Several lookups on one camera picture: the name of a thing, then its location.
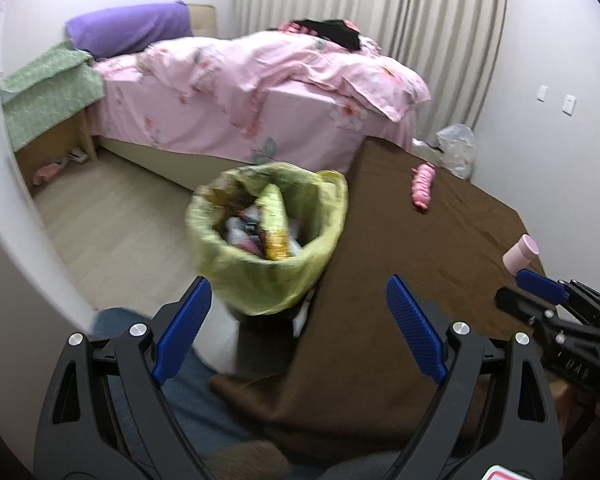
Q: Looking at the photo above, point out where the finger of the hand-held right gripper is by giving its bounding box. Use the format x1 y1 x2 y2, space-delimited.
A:
495 287 600 342
516 269 600 313

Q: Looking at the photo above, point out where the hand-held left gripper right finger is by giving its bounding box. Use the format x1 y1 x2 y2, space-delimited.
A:
385 275 563 480

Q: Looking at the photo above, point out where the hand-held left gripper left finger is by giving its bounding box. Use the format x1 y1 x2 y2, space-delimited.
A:
32 276 213 480

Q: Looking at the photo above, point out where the trash bin with yellow bag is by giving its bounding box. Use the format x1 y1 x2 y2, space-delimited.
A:
185 162 350 317

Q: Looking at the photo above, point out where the small pink cup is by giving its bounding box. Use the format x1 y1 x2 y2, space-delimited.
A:
502 234 540 273

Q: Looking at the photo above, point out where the person's leg in jeans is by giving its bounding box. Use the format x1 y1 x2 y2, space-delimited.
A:
92 307 331 480

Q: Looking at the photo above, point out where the brown tablecloth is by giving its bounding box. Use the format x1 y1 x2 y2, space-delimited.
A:
209 137 551 466

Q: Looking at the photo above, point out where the pink caterpillar toy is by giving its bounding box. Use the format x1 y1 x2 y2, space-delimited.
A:
411 162 437 212

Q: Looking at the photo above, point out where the white plastic bag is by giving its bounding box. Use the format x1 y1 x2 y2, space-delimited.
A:
436 123 477 181

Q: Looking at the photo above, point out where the pink slipper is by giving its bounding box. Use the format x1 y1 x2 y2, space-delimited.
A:
32 160 66 186

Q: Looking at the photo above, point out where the wooden nightstand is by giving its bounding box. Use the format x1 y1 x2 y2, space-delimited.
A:
14 107 100 188

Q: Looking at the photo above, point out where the bed with pink floral sheet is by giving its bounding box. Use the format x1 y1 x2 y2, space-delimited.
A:
87 30 431 193

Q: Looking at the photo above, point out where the green checked cloth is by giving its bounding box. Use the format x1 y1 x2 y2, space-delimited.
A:
0 41 105 153

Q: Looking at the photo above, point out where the pink floral duvet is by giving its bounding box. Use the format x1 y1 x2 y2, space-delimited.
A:
137 30 432 133

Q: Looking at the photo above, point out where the striped beige curtain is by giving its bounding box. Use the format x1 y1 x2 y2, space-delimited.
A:
232 0 510 146

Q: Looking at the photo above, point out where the black pink garment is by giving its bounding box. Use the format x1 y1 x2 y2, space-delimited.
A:
279 18 381 53

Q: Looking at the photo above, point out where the purple pillow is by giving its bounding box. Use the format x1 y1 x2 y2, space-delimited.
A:
65 1 193 58

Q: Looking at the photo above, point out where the beige headboard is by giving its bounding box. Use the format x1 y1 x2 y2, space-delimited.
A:
187 4 217 38

